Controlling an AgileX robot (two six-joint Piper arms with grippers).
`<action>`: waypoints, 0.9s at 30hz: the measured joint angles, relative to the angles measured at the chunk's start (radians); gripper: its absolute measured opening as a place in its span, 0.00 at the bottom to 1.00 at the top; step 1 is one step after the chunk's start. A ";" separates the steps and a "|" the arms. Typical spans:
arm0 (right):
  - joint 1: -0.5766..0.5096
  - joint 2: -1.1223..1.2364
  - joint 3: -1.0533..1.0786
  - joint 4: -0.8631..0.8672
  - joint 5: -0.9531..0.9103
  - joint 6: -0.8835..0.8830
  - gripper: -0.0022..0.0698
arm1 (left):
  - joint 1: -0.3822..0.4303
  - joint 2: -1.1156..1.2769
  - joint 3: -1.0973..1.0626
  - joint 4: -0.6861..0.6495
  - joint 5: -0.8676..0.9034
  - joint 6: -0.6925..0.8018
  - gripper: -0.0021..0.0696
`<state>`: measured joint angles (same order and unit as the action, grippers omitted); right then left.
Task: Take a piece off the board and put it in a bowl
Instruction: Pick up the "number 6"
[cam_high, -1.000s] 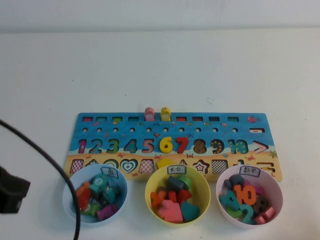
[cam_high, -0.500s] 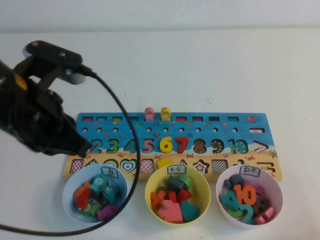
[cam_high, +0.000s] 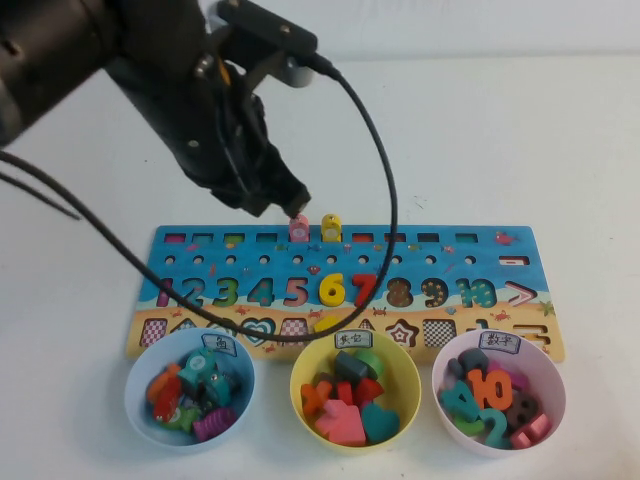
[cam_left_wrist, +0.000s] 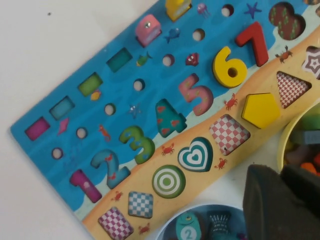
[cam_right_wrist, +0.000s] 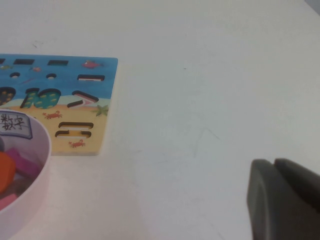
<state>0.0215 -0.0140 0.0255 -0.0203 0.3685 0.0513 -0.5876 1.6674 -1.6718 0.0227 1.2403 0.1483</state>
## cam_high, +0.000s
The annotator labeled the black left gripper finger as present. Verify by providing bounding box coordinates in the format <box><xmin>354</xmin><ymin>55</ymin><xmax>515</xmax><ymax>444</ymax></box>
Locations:
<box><xmin>263</xmin><ymin>145</ymin><xmax>312</xmax><ymax>217</ymax></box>
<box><xmin>212</xmin><ymin>185</ymin><xmax>295</xmax><ymax>219</ymax></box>

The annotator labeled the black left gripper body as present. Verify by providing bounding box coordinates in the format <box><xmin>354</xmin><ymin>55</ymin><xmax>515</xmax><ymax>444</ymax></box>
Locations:
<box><xmin>105</xmin><ymin>29</ymin><xmax>282</xmax><ymax>204</ymax></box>

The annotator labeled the yellow number six piece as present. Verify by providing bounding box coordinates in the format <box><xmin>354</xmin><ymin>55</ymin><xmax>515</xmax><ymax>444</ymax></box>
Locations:
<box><xmin>318</xmin><ymin>273</ymin><xmax>347</xmax><ymax>307</ymax></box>

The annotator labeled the blue wooden number puzzle board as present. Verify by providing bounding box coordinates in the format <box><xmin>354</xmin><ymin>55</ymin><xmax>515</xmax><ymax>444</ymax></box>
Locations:
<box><xmin>124</xmin><ymin>224</ymin><xmax>567</xmax><ymax>365</ymax></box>

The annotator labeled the red number seven piece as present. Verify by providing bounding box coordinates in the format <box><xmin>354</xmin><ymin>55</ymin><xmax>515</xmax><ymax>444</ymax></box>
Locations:
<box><xmin>351</xmin><ymin>273</ymin><xmax>379</xmax><ymax>307</ymax></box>

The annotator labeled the yellow pentagon piece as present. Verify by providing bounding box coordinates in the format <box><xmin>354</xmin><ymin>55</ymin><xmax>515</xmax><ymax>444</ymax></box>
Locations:
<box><xmin>313</xmin><ymin>315</ymin><xmax>346</xmax><ymax>341</ymax></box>

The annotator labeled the yellow plastic bowl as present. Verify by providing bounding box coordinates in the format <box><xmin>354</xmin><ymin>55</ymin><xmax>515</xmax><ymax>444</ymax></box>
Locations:
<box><xmin>289</xmin><ymin>329</ymin><xmax>422</xmax><ymax>455</ymax></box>

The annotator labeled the green round piece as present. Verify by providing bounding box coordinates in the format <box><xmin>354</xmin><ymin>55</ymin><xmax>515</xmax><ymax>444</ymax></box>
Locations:
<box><xmin>354</xmin><ymin>347</ymin><xmax>387</xmax><ymax>379</ymax></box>

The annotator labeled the grey trapezoid piece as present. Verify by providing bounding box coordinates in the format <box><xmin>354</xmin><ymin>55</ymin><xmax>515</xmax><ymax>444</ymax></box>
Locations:
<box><xmin>333</xmin><ymin>349</ymin><xmax>371</xmax><ymax>389</ymax></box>

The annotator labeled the orange cross piece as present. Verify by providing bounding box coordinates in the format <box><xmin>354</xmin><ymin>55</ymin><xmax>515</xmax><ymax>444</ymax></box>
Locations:
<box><xmin>300</xmin><ymin>380</ymin><xmax>334</xmax><ymax>416</ymax></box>

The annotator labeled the red shape piece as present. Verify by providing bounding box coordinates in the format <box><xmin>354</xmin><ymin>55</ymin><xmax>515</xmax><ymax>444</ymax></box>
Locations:
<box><xmin>354</xmin><ymin>377</ymin><xmax>386</xmax><ymax>409</ymax></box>

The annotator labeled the pink arrow piece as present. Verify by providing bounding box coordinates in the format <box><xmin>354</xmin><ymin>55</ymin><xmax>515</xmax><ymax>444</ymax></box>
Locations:
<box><xmin>314</xmin><ymin>398</ymin><xmax>367</xmax><ymax>447</ymax></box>

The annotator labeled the light blue plastic bowl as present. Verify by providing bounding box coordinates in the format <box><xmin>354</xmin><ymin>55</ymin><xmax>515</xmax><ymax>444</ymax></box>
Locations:
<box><xmin>123</xmin><ymin>327</ymin><xmax>257</xmax><ymax>455</ymax></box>

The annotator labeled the teal heart piece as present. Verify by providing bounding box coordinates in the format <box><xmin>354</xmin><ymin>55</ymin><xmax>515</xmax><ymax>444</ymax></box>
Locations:
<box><xmin>360</xmin><ymin>402</ymin><xmax>401</xmax><ymax>444</ymax></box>

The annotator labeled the grey number piece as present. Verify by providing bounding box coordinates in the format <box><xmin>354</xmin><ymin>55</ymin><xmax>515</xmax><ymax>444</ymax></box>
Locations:
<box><xmin>446</xmin><ymin>347</ymin><xmax>490</xmax><ymax>384</ymax></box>

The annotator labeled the teal number four piece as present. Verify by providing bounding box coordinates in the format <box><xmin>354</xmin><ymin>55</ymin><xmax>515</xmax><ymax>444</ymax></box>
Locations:
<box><xmin>438</xmin><ymin>382</ymin><xmax>484</xmax><ymax>424</ymax></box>

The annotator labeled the magenta number piece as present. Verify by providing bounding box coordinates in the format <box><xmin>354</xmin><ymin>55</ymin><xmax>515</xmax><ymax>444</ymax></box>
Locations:
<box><xmin>487</xmin><ymin>360</ymin><xmax>531</xmax><ymax>391</ymax></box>

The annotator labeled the green number piece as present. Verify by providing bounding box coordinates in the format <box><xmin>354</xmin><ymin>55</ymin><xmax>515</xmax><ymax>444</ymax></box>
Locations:
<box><xmin>452</xmin><ymin>417</ymin><xmax>486</xmax><ymax>439</ymax></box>

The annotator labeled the teal number two piece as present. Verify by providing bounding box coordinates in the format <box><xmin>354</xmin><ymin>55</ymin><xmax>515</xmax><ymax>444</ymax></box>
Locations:
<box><xmin>474</xmin><ymin>407</ymin><xmax>512</xmax><ymax>450</ymax></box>

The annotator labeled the brown number eight piece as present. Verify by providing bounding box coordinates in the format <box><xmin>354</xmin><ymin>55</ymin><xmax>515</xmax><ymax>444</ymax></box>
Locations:
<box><xmin>505</xmin><ymin>388</ymin><xmax>544</xmax><ymax>426</ymax></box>

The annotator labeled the pale pink plastic bowl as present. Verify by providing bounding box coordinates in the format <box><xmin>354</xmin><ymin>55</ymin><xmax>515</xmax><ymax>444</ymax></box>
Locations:
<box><xmin>431</xmin><ymin>329</ymin><xmax>566</xmax><ymax>459</ymax></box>

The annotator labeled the pink equals sign piece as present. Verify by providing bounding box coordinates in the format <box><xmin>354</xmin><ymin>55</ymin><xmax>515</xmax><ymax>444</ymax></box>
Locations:
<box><xmin>510</xmin><ymin>415</ymin><xmax>554</xmax><ymax>449</ymax></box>

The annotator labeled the pink fish block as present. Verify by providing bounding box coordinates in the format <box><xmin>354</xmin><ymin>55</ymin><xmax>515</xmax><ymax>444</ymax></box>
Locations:
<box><xmin>288</xmin><ymin>213</ymin><xmax>310</xmax><ymax>245</ymax></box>

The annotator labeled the yellow fish block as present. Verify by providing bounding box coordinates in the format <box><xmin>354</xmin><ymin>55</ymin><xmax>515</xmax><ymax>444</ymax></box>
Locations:
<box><xmin>320</xmin><ymin>213</ymin><xmax>343</xmax><ymax>244</ymax></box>

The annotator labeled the paper label with fish character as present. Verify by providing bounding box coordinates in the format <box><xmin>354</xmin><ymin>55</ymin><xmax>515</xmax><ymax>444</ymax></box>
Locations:
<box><xmin>201</xmin><ymin>332</ymin><xmax>237</xmax><ymax>357</ymax></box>

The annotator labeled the paper label with two characters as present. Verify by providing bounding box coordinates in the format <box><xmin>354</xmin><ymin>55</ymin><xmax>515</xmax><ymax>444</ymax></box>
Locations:
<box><xmin>333</xmin><ymin>330</ymin><xmax>374</xmax><ymax>350</ymax></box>

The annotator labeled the teal fish block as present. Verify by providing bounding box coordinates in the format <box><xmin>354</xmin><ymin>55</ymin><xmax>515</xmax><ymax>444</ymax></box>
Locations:
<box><xmin>177</xmin><ymin>348</ymin><xmax>217</xmax><ymax>389</ymax></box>
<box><xmin>197</xmin><ymin>372</ymin><xmax>232</xmax><ymax>409</ymax></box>

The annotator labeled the orange fish block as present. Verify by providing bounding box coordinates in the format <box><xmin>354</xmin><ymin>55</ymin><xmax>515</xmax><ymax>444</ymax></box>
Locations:
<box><xmin>146</xmin><ymin>363</ymin><xmax>182</xmax><ymax>401</ymax></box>

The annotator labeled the red fish block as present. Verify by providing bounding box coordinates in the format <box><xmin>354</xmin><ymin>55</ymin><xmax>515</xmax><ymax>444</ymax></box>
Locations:
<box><xmin>152</xmin><ymin>377</ymin><xmax>184</xmax><ymax>424</ymax></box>

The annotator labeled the purple fish block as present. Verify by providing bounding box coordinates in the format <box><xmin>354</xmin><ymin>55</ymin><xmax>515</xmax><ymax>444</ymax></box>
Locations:
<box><xmin>192</xmin><ymin>407</ymin><xmax>239</xmax><ymax>442</ymax></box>

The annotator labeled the green fish block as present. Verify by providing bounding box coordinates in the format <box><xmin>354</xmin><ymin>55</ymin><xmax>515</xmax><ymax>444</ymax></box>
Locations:
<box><xmin>159</xmin><ymin>405</ymin><xmax>201</xmax><ymax>434</ymax></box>

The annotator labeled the paper label reading numbers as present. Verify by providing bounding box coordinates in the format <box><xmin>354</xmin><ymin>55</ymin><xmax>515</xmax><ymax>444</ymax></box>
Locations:
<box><xmin>478</xmin><ymin>331</ymin><xmax>521</xmax><ymax>354</ymax></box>

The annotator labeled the black camera cable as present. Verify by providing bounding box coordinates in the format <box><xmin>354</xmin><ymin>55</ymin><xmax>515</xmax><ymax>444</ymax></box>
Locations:
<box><xmin>0</xmin><ymin>52</ymin><xmax>400</xmax><ymax>345</ymax></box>

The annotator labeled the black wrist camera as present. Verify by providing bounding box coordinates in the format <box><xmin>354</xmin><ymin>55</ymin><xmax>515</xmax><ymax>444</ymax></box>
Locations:
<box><xmin>217</xmin><ymin>0</ymin><xmax>320</xmax><ymax>89</ymax></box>

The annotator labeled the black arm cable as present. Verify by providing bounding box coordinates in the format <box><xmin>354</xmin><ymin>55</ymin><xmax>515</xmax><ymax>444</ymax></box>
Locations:
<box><xmin>0</xmin><ymin>172</ymin><xmax>82</xmax><ymax>222</ymax></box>

